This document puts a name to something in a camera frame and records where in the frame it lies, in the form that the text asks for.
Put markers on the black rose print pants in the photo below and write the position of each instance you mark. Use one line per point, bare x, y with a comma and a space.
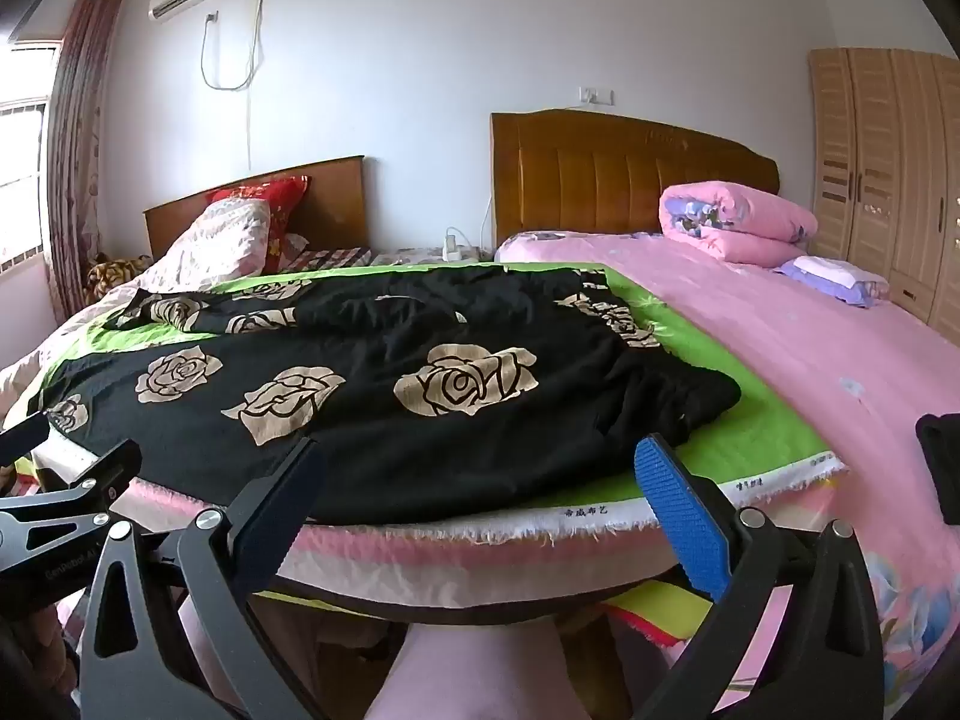
187, 375

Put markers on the pink bed sheet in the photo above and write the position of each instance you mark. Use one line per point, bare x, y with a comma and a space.
787, 345

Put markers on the tiger plush toy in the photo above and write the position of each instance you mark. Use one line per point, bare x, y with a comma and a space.
112, 277

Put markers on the purple pillow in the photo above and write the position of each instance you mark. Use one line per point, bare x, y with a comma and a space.
832, 281

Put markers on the white pink patterned quilt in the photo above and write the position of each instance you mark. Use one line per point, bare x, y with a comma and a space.
217, 244

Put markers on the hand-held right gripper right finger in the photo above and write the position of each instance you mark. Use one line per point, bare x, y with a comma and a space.
679, 521

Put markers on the red white patterned bed sheet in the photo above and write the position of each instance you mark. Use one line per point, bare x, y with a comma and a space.
315, 255

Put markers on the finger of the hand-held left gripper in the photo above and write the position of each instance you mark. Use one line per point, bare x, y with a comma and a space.
22, 435
105, 472

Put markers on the folded pink floral quilt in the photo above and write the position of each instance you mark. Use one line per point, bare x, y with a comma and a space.
739, 221

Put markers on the white charger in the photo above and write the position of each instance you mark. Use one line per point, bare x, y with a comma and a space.
454, 247

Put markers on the pink patterned curtain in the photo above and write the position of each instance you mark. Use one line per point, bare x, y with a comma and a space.
79, 135

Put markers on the black object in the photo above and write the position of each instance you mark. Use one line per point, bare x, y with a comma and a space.
941, 465

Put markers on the patterned nightstand cloth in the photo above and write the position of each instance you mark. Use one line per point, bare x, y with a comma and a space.
427, 255

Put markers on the green printed bed sheet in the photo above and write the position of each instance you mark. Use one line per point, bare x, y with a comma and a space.
742, 450

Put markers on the plain brown wooden headboard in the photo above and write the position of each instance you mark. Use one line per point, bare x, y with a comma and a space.
330, 199

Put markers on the white wall socket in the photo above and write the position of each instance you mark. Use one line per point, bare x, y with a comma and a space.
597, 96

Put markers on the padded brown wooden headboard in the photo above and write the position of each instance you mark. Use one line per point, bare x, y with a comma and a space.
600, 180

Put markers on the red pillow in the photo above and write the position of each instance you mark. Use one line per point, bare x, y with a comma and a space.
266, 199

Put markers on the pink white striped blanket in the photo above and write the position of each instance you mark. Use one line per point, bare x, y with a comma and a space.
465, 562

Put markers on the window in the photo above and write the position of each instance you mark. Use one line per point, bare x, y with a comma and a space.
22, 150

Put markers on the light wooden wardrobe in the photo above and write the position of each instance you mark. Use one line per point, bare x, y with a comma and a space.
885, 165

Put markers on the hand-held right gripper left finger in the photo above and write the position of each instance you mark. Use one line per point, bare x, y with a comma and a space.
274, 510

